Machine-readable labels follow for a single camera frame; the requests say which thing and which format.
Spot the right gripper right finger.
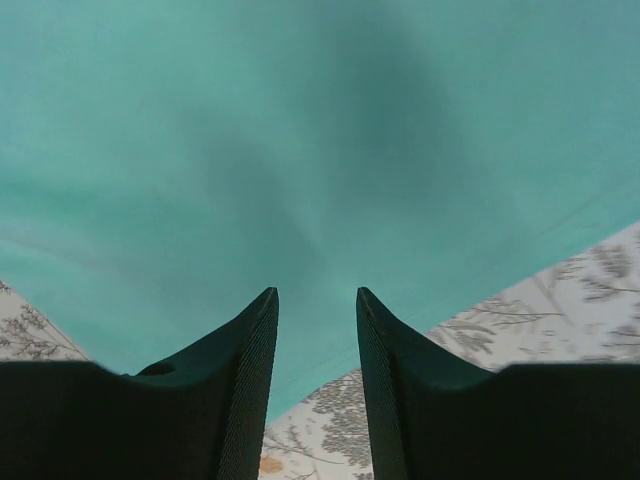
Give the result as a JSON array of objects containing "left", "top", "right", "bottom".
[{"left": 356, "top": 287, "right": 639, "bottom": 479}]

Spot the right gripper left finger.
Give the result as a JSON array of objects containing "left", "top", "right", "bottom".
[{"left": 1, "top": 287, "right": 279, "bottom": 479}]

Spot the floral table mat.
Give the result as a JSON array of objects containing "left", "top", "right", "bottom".
[{"left": 1, "top": 225, "right": 639, "bottom": 479}]

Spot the teal green t shirt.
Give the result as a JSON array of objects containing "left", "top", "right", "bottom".
[{"left": 1, "top": 1, "right": 639, "bottom": 416}]

